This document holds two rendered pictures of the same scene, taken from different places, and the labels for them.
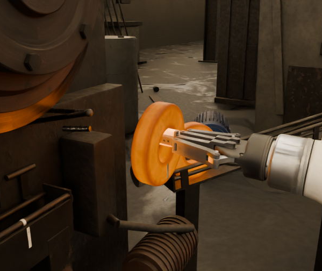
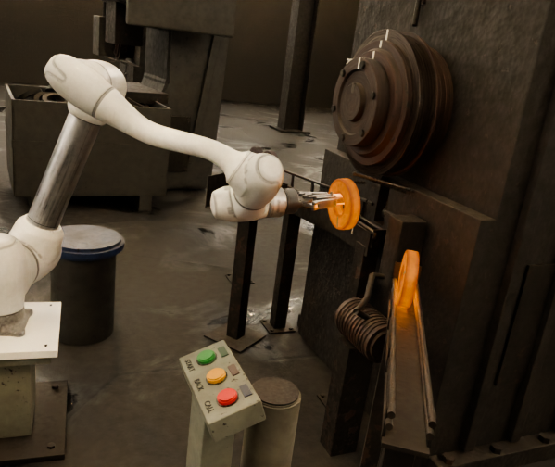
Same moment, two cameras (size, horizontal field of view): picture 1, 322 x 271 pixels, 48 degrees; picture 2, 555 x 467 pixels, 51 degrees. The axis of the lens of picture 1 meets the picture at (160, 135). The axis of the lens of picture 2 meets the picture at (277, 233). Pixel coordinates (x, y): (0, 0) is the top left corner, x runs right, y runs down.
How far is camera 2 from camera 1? 2.14 m
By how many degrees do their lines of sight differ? 117
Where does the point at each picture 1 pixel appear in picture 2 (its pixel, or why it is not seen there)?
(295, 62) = not seen: outside the picture
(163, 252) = (349, 304)
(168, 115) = (340, 185)
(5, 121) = (362, 168)
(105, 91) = (459, 211)
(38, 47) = (348, 133)
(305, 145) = not seen: hidden behind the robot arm
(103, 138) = (396, 218)
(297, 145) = not seen: hidden behind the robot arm
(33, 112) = (371, 171)
